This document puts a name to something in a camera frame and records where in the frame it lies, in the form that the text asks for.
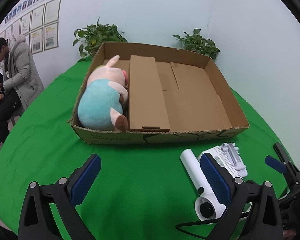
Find white hair dryer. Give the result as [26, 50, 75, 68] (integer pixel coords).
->
[180, 149, 225, 221]

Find white and green medicine box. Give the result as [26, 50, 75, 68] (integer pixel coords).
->
[198, 146, 242, 178]

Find green tablecloth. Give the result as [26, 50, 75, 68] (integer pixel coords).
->
[0, 56, 294, 240]

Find pink and teal plush pig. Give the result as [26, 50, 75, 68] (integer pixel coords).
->
[77, 55, 129, 132]

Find large cardboard box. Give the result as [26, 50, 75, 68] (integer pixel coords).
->
[71, 42, 249, 145]

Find right potted plant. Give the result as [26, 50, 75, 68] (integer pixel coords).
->
[173, 28, 220, 61]

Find potted plant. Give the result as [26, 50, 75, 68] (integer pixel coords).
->
[173, 28, 220, 61]
[72, 18, 128, 59]

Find man in grey coat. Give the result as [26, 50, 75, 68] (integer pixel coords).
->
[0, 34, 45, 143]

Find left potted plant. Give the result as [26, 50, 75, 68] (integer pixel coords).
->
[72, 18, 128, 59]

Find framed certificates on wall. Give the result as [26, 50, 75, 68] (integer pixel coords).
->
[0, 0, 61, 54]

